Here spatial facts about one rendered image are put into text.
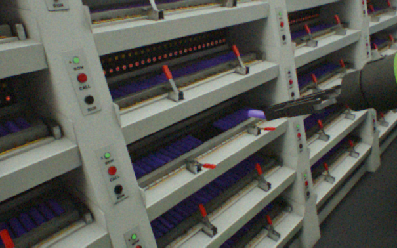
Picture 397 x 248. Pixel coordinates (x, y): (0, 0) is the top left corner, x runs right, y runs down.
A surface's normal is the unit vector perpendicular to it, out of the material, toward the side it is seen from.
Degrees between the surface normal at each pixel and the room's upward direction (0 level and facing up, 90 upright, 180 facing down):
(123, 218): 90
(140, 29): 107
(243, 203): 17
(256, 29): 90
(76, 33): 90
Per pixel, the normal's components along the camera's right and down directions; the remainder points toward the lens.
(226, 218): -0.02, -0.89
